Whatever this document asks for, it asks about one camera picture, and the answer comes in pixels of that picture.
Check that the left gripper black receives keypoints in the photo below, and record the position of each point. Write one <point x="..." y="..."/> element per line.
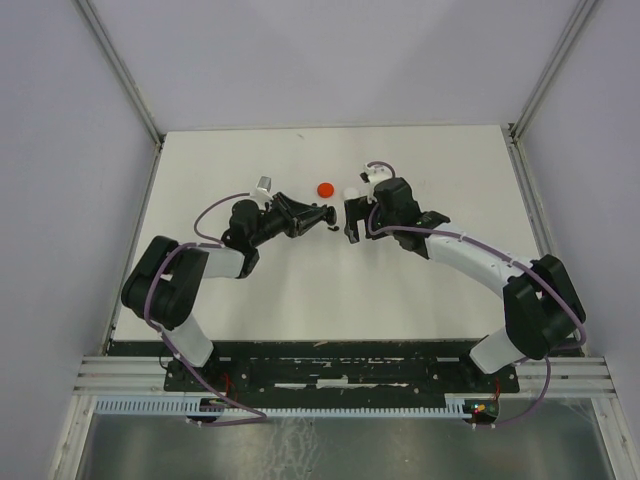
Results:
<point x="289" y="208"/>

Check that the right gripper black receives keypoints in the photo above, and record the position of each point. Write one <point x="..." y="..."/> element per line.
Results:
<point x="356" y="209"/>

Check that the black charging case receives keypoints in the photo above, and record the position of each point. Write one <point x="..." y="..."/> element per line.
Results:
<point x="330" y="216"/>

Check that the white charging case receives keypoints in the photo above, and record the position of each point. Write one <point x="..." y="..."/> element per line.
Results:
<point x="350" y="193"/>

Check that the orange charging case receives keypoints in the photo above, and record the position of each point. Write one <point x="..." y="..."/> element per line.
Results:
<point x="325" y="190"/>

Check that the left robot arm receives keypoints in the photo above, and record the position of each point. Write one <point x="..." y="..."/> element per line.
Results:
<point x="163" y="286"/>

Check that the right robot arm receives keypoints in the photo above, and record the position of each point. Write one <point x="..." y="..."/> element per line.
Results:
<point x="542" y="311"/>

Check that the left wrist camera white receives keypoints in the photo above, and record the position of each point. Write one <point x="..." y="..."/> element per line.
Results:
<point x="261" y="193"/>

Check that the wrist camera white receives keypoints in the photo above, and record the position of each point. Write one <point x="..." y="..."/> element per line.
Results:
<point x="374" y="173"/>
<point x="261" y="193"/>

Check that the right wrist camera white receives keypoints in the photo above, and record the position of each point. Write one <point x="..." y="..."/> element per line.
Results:
<point x="374" y="173"/>

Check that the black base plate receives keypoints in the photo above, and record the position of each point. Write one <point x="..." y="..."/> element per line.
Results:
<point x="340" y="374"/>

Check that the aluminium front rail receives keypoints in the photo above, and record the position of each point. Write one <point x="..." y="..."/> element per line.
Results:
<point x="571" y="377"/>

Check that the left aluminium frame post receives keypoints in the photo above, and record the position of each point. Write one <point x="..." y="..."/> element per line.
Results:
<point x="89" y="14"/>

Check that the aluminium frame post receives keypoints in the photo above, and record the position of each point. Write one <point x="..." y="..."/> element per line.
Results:
<point x="89" y="14"/>
<point x="579" y="20"/>

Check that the right aluminium frame post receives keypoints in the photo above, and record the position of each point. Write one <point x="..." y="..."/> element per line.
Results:
<point x="579" y="20"/>

